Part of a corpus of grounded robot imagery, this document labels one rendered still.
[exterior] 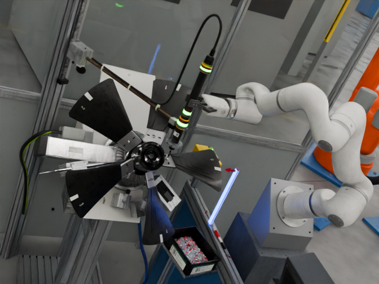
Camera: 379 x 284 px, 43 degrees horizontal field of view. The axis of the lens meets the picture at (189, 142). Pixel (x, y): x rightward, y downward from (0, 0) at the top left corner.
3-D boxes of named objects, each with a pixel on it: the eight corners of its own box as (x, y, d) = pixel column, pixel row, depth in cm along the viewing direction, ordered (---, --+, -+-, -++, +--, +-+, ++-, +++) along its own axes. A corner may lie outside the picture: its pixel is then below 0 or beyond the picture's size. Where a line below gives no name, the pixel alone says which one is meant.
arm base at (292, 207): (309, 189, 232) (336, 185, 216) (308, 229, 227) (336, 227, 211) (276, 183, 224) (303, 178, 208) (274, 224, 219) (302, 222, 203)
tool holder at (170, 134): (158, 138, 200) (166, 118, 196) (168, 135, 206) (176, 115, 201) (174, 150, 197) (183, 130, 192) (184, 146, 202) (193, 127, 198)
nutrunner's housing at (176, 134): (165, 147, 201) (207, 46, 181) (170, 145, 204) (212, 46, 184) (172, 152, 200) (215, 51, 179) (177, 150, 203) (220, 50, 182)
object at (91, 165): (124, 163, 205) (38, 176, 188) (123, 158, 205) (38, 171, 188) (126, 163, 203) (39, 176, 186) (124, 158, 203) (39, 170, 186)
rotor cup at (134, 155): (121, 143, 202) (132, 140, 191) (153, 138, 209) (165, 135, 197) (127, 178, 202) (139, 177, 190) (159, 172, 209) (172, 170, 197)
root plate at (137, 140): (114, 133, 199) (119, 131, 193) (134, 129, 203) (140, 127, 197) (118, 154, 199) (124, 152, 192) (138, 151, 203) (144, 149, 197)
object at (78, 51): (64, 56, 222) (68, 39, 219) (75, 55, 228) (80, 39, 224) (78, 67, 218) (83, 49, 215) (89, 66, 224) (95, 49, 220)
